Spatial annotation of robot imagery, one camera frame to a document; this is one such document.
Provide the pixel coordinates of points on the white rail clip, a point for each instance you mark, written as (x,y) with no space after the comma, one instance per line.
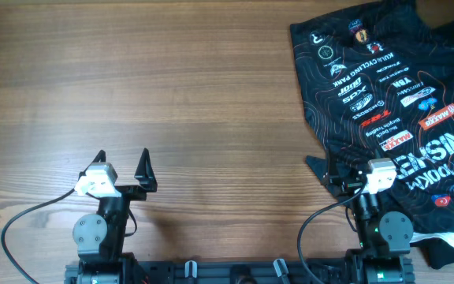
(281,270)
(190,269)

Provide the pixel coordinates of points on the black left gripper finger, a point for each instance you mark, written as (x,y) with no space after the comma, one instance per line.
(100,157)
(144,172)

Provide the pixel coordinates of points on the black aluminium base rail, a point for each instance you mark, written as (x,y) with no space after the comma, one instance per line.
(231,272)

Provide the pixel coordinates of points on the white rail clip left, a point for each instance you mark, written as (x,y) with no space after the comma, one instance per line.
(190,269)

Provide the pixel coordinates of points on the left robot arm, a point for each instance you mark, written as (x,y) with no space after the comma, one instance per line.
(100,236)

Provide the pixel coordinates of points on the black printed cycling jersey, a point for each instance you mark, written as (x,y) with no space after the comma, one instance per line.
(377,82)

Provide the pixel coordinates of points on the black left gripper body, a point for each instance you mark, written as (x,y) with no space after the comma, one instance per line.
(121,204)

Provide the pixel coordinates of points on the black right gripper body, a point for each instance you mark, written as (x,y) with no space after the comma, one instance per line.
(350,185)

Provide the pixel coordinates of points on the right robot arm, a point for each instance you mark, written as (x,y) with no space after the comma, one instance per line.
(384,235)

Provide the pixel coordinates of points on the white rail clip right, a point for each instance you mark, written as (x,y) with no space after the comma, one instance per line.
(281,270)

